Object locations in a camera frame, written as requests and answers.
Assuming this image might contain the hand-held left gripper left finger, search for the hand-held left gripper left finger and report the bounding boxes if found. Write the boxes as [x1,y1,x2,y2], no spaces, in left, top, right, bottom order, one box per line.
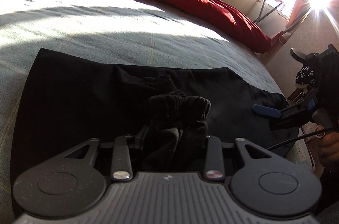
[64,125,150,182]

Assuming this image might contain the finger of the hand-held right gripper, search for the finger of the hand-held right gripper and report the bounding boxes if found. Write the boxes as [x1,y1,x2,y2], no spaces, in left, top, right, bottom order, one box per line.
[251,104,312,132]
[290,47,323,66]

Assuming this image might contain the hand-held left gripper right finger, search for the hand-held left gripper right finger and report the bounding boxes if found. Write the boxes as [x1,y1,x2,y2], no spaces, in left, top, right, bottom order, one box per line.
[204,135,272,183]

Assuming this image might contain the black drawstring pants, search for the black drawstring pants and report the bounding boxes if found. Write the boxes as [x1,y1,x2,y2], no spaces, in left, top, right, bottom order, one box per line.
[11,48,292,179]

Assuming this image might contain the person's right hand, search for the person's right hand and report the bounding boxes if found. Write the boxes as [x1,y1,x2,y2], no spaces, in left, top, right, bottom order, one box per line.
[315,124,339,169]

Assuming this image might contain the dark star-print garment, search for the dark star-print garment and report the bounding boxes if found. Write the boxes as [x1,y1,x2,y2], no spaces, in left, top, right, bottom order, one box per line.
[295,64,317,88]

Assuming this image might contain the wooden chair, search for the wooden chair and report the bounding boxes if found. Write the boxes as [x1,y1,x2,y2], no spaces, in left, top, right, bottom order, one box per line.
[287,86,310,105]

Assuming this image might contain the pink curtain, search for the pink curtain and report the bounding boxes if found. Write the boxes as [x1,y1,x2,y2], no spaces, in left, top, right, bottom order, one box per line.
[265,0,339,55]

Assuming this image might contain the bed with green plaid sheet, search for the bed with green plaid sheet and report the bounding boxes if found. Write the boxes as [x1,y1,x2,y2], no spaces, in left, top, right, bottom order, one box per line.
[0,0,318,224]

